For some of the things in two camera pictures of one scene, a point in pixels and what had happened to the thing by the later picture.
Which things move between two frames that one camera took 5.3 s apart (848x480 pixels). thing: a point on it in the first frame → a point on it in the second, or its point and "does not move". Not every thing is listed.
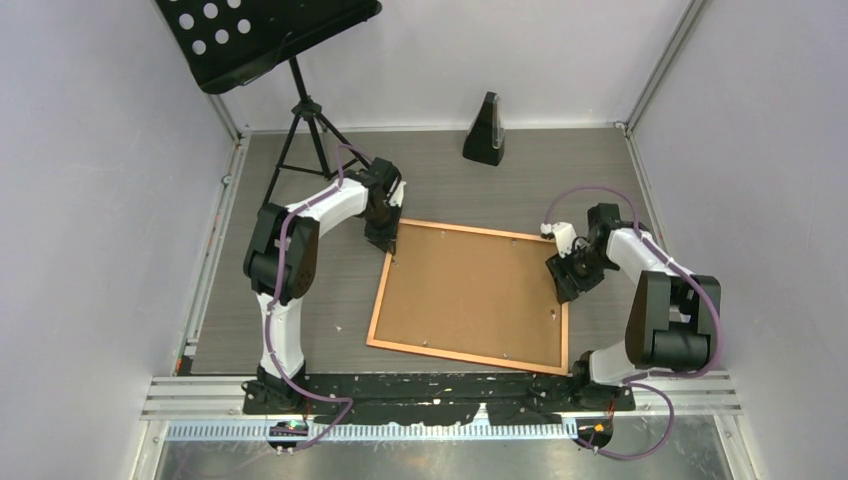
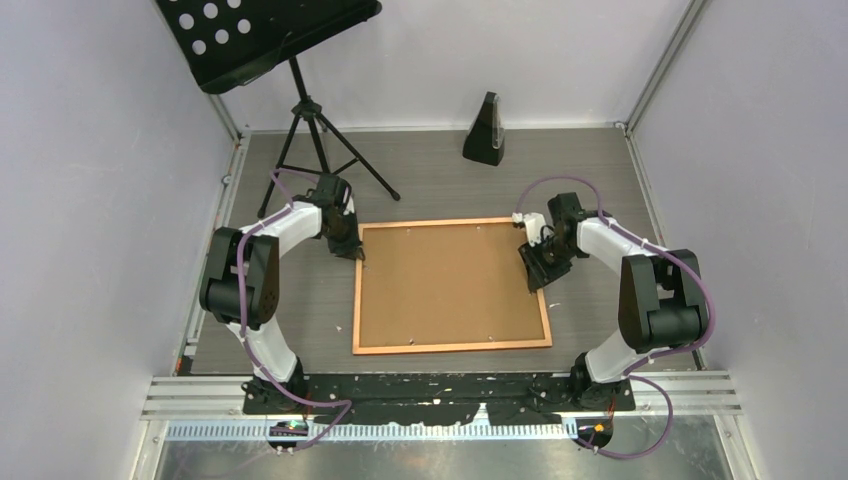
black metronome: (485, 137) does not move
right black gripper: (561, 269) → (540, 273)
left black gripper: (385, 239) → (351, 248)
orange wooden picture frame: (460, 355) → (509, 345)
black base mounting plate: (510, 397) does not move
